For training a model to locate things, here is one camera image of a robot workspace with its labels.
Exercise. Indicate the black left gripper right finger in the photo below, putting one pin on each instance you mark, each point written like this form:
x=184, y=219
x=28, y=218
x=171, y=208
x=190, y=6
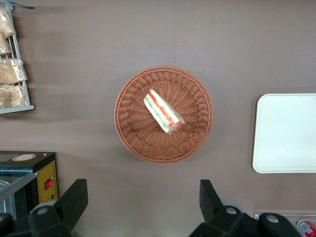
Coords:
x=214, y=207

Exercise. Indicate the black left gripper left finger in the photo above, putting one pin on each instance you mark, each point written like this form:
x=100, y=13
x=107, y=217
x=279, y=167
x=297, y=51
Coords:
x=69, y=205

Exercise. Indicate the triangle sandwich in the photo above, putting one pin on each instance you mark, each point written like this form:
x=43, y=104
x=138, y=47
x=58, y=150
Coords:
x=163, y=111

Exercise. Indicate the brown round wicker basket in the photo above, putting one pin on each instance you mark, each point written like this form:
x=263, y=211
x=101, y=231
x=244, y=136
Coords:
x=138, y=138

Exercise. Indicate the cream plastic tray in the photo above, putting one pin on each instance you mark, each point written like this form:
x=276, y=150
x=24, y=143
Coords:
x=286, y=133

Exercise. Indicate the black food warmer appliance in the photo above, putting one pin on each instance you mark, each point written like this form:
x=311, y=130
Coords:
x=47, y=172

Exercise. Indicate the clear acrylic bottle rack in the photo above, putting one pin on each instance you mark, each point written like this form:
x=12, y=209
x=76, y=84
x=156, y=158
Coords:
x=284, y=217

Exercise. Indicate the red soda bottle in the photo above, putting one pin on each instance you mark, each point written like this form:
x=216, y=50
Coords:
x=307, y=228

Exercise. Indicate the clear bag of crackers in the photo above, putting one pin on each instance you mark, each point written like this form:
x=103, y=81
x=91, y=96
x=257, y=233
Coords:
x=11, y=71
x=6, y=23
x=12, y=96

